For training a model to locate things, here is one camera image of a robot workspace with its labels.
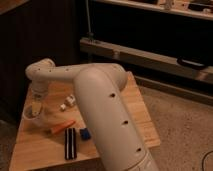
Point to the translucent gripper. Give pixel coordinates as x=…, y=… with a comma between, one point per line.
x=36, y=101

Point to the white ceramic cup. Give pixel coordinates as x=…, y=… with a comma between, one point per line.
x=38, y=120

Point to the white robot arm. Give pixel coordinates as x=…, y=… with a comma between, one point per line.
x=97, y=90

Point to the small white block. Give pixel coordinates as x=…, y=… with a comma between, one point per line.
x=63, y=107

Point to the orange carrot toy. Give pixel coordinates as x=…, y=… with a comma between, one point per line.
x=60, y=127

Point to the white toy piece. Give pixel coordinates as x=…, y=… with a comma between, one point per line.
x=70, y=100

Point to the wooden table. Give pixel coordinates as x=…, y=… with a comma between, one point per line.
x=36, y=148

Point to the blue sponge block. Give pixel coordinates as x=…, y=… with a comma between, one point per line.
x=84, y=134

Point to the metal pole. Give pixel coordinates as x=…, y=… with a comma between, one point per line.
x=90, y=33

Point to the wooden shelf beam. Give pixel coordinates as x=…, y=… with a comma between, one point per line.
x=145, y=59

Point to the upper wooden shelf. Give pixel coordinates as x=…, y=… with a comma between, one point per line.
x=177, y=7

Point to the black handle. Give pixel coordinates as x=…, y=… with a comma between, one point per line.
x=190, y=64

